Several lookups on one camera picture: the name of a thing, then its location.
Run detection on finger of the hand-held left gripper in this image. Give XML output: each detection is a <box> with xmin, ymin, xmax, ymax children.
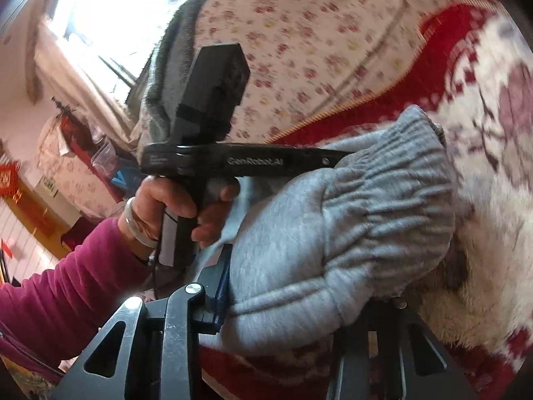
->
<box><xmin>310</xmin><ymin>148</ymin><xmax>355</xmax><ymax>169</ymax></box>

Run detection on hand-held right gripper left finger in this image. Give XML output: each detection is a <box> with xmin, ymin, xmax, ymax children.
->
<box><xmin>52</xmin><ymin>244</ymin><xmax>234</xmax><ymax>400</ymax></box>

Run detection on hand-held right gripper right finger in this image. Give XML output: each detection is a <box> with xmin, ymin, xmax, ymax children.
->
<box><xmin>329</xmin><ymin>296</ymin><xmax>479</xmax><ymax>400</ymax></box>

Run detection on grey fleece pants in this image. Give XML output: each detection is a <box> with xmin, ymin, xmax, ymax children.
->
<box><xmin>200</xmin><ymin>104</ymin><xmax>456</xmax><ymax>357</ymax></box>

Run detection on person's left forearm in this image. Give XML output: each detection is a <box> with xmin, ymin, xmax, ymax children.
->
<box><xmin>0</xmin><ymin>217</ymin><xmax>153</xmax><ymax>380</ymax></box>

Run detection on person's left hand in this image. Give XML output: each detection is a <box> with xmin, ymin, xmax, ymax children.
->
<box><xmin>119</xmin><ymin>174</ymin><xmax>241</xmax><ymax>251</ymax></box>

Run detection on grey fuzzy blanket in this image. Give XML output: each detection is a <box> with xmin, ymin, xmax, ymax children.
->
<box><xmin>125</xmin><ymin>0</ymin><xmax>221</xmax><ymax>146</ymax></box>

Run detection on bright window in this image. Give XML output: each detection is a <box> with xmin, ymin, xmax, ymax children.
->
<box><xmin>62</xmin><ymin>0</ymin><xmax>217</xmax><ymax>84</ymax></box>

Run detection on pink floral bed sheet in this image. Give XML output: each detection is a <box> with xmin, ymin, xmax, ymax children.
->
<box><xmin>129</xmin><ymin>0</ymin><xmax>454</xmax><ymax>146</ymax></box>

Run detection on blue plastic bag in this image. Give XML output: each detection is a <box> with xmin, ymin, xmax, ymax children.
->
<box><xmin>110</xmin><ymin>166</ymin><xmax>136</xmax><ymax>190</ymax></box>

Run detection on red box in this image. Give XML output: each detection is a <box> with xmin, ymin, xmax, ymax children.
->
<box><xmin>60</xmin><ymin>114</ymin><xmax>92</xmax><ymax>155</ymax></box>

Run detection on pale curtain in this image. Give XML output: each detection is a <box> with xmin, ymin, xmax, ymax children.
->
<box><xmin>25</xmin><ymin>12</ymin><xmax>142</xmax><ymax>142</ymax></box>

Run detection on floral pillow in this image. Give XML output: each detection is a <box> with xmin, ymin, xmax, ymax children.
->
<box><xmin>37</xmin><ymin>117</ymin><xmax>138</xmax><ymax>217</ymax></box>

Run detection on floral plush blanket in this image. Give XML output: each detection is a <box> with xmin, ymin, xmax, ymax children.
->
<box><xmin>200</xmin><ymin>0</ymin><xmax>533</xmax><ymax>400</ymax></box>

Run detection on person's purple garment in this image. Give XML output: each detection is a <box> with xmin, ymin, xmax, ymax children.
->
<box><xmin>0</xmin><ymin>333</ymin><xmax>63</xmax><ymax>400</ymax></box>

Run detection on black cable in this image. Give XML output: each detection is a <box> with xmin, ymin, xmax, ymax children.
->
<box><xmin>147</xmin><ymin>248</ymin><xmax>168</xmax><ymax>301</ymax></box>

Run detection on white bracelet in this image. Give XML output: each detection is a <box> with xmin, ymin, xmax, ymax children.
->
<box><xmin>124</xmin><ymin>197</ymin><xmax>160</xmax><ymax>249</ymax></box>

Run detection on red wall decoration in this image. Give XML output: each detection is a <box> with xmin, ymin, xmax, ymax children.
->
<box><xmin>0</xmin><ymin>162</ymin><xmax>26</xmax><ymax>201</ymax></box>

